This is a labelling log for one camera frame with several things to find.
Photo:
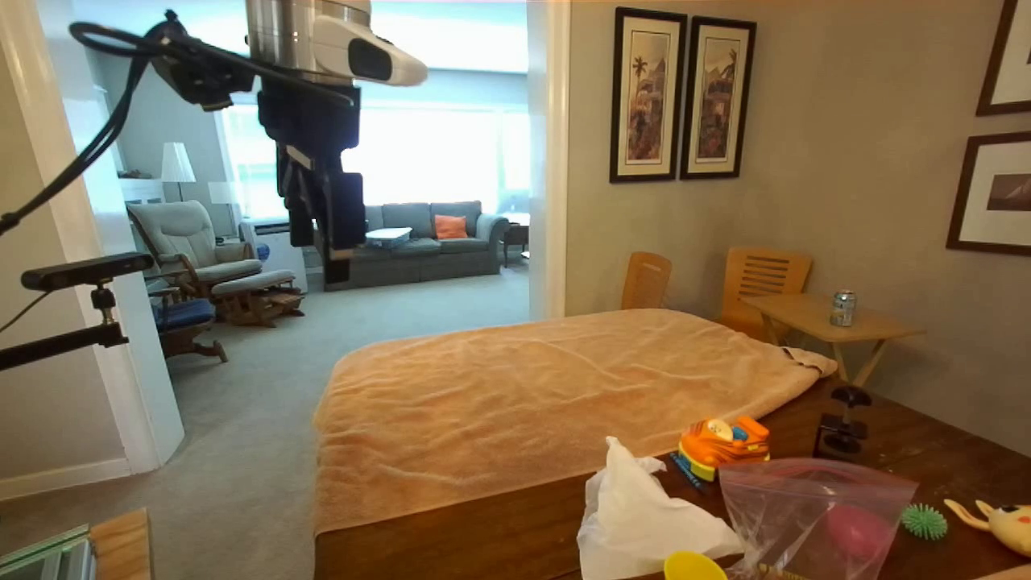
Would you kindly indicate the tall black framed print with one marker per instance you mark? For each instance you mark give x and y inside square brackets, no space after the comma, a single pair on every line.
[717,97]
[650,97]

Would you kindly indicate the grey glider armchair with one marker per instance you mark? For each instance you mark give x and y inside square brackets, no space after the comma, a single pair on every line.
[181,237]

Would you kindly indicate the clear plastic zip bag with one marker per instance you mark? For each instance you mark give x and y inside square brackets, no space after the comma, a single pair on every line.
[784,503]

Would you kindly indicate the wooden folding side table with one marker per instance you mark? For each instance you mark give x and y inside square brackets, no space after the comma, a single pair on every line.
[805,317]

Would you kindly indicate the slatted wooden chair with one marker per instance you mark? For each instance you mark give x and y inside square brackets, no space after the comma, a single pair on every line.
[766,276]

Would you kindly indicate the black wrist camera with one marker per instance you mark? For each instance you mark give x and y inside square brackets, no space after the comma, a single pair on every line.
[203,75]

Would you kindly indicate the tan terry towel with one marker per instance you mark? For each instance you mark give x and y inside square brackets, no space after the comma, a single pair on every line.
[536,406]

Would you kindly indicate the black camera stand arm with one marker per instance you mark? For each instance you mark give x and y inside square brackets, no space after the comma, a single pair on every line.
[64,344]

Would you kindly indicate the yellow plastic bowl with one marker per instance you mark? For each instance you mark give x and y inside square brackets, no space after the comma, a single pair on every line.
[694,567]

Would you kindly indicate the green white box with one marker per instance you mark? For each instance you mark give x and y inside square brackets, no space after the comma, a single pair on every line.
[44,560]

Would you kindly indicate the blue cushioned footstool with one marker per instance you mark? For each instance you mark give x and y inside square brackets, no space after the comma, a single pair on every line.
[184,314]

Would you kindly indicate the blue crayon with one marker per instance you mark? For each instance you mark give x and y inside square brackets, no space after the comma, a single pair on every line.
[685,467]

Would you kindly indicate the orange cushion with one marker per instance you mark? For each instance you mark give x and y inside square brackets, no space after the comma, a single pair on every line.
[453,228]

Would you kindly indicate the light brown side stand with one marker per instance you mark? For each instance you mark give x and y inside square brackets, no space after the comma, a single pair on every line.
[119,548]

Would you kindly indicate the green ridged round disc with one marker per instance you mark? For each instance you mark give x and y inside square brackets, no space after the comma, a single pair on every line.
[921,524]

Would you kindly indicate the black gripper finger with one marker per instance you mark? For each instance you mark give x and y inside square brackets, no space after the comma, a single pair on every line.
[344,215]
[301,209]

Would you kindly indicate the silver drink can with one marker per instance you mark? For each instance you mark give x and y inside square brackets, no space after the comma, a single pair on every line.
[846,309]

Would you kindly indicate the black clamp object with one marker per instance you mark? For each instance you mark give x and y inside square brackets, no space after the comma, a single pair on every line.
[842,435]

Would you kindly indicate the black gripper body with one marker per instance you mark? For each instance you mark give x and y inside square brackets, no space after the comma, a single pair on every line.
[311,122]

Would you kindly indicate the orange tiger toy car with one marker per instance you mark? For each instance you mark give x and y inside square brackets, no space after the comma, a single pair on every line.
[729,441]

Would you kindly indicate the black framed landscape picture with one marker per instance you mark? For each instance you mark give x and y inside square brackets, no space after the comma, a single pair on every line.
[999,193]
[1017,53]

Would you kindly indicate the magenta purple plastic bowl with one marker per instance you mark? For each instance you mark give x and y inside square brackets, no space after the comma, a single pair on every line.
[855,532]

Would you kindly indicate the crumpled white tissue paper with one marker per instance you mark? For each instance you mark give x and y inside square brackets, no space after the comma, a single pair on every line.
[646,517]

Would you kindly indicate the plain wooden chair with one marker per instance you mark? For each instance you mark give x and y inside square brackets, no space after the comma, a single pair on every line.
[646,281]

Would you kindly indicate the black stereo camera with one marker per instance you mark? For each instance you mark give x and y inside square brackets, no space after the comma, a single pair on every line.
[84,271]

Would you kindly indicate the grey sofa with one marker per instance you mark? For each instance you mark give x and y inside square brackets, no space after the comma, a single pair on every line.
[431,258]

